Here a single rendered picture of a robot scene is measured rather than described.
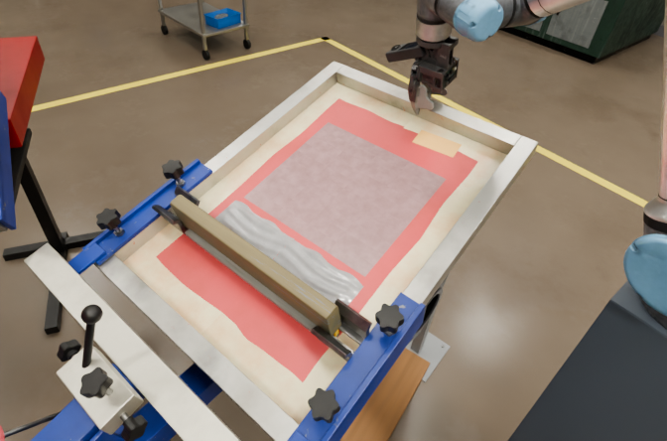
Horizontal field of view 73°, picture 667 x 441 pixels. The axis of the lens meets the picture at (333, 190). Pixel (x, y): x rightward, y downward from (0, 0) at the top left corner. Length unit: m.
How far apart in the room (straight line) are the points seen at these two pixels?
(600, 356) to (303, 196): 0.64
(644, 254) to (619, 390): 0.36
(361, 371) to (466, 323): 1.56
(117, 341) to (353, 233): 0.46
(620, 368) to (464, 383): 1.22
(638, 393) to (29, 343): 2.14
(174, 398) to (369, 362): 0.30
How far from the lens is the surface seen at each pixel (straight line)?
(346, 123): 1.15
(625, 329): 0.90
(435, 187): 1.01
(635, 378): 0.95
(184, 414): 0.76
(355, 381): 0.75
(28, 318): 2.46
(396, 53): 1.09
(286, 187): 1.03
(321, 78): 1.25
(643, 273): 0.70
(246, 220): 0.99
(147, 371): 0.80
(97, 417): 0.77
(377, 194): 0.99
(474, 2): 0.88
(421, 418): 1.99
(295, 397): 0.81
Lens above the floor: 1.77
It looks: 39 degrees down
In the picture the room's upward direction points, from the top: 5 degrees clockwise
